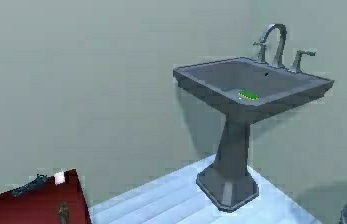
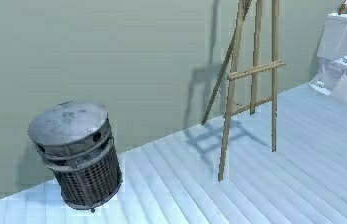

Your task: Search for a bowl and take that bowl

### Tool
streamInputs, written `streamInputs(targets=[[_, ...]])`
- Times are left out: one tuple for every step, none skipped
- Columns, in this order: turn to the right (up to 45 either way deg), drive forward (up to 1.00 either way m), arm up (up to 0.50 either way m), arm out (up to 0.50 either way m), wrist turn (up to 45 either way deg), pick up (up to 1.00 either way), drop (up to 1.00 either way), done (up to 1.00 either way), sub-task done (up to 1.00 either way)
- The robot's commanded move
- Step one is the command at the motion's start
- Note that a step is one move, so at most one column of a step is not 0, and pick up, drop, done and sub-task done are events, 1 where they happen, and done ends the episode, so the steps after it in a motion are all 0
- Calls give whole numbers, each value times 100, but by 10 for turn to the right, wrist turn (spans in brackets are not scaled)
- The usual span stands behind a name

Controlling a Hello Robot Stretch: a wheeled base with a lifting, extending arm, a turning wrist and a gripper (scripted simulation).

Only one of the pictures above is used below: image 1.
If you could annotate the grey curved sink faucet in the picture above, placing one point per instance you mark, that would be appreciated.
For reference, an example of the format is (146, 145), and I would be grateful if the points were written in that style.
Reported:
(280, 43)

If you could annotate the small white square object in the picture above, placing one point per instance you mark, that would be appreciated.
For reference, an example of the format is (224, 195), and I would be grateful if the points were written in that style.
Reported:
(59, 177)

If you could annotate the dark red cabinet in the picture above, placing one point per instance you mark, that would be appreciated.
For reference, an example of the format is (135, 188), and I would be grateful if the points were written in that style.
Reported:
(37, 206)

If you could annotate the grey pedestal sink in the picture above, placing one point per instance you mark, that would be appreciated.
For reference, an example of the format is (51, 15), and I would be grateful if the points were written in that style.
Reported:
(234, 156)

